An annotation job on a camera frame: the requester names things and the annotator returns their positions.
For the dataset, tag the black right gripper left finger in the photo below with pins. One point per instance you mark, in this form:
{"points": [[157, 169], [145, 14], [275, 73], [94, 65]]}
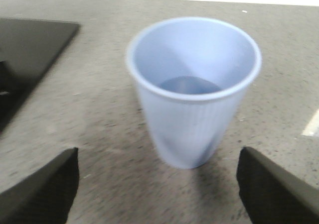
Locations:
{"points": [[44, 197]]}

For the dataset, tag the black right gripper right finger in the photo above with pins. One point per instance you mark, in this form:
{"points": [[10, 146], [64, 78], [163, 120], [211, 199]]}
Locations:
{"points": [[272, 195]]}

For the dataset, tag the light blue plastic cup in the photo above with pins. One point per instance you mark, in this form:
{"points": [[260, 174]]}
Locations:
{"points": [[191, 74]]}

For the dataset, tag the black glass gas stove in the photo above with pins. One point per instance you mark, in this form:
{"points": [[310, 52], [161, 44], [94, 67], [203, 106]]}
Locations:
{"points": [[28, 49]]}

